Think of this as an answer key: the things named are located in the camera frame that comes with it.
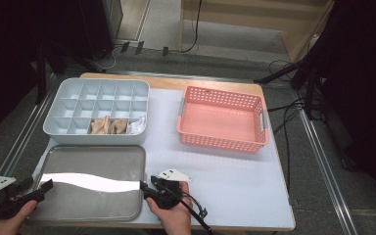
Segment dark cabinet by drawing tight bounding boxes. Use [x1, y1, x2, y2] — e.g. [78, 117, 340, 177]
[77, 0, 124, 62]

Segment person's left hand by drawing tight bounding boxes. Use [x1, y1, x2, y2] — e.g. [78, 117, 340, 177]
[0, 200, 38, 235]

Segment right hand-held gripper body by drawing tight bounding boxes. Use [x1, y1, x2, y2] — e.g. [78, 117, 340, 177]
[144, 167, 193, 210]

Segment tan sock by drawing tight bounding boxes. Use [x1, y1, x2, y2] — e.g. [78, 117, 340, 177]
[110, 117, 129, 135]

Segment white floor cable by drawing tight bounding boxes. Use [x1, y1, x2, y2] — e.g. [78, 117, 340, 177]
[106, 47, 118, 71]

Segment right hand-held gripper cable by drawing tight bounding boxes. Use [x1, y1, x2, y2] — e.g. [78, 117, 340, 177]
[167, 187, 214, 235]

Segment white sock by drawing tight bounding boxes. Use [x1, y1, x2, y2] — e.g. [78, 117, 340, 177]
[127, 116, 147, 136]

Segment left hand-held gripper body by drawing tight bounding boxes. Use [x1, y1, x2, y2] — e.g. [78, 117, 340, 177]
[0, 174, 47, 220]

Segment black floor cable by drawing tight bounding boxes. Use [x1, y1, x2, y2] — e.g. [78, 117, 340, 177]
[272, 97, 307, 192]

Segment person's right hand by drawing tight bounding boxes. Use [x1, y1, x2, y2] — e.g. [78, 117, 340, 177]
[146, 181, 194, 235]

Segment peach sock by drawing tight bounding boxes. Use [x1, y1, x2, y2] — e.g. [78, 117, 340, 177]
[90, 115, 111, 135]

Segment white compartment storage box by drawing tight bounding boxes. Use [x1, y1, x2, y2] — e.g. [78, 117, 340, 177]
[42, 77, 151, 146]

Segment wooden shelf unit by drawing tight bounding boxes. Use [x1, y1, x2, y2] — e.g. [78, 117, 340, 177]
[179, 0, 336, 63]

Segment black metal stand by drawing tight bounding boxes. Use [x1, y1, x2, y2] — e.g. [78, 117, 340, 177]
[254, 58, 324, 120]

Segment pink plastic basket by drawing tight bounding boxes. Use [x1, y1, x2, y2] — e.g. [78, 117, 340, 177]
[176, 85, 270, 155]

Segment black hanging cable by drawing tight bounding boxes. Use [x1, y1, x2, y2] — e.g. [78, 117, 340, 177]
[180, 0, 204, 54]

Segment grey translucent box lid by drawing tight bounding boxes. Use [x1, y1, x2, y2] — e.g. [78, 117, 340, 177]
[25, 144, 147, 223]

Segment white table mat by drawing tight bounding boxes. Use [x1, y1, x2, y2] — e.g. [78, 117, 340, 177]
[12, 87, 297, 229]

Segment aluminium frame rail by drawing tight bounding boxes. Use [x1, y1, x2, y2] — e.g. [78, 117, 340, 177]
[290, 87, 360, 235]
[0, 73, 63, 226]

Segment black curtain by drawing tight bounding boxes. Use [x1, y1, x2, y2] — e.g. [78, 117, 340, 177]
[306, 0, 376, 213]
[0, 0, 81, 146]

